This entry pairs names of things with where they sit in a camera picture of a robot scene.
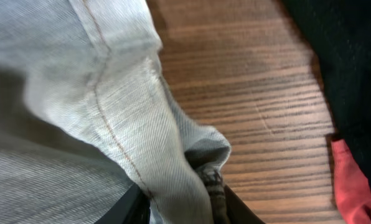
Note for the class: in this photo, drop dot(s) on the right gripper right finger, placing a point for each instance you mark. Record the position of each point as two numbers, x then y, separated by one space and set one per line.
237 210

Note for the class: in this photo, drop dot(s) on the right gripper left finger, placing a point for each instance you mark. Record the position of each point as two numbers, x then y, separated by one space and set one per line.
132 208

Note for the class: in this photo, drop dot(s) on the light blue denim shorts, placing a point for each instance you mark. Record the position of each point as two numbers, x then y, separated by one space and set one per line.
85 114

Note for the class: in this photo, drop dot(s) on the red garment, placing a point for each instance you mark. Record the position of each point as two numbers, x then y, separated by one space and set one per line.
351 188

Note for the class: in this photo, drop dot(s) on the black garment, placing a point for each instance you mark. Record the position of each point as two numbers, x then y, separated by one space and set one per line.
339 31

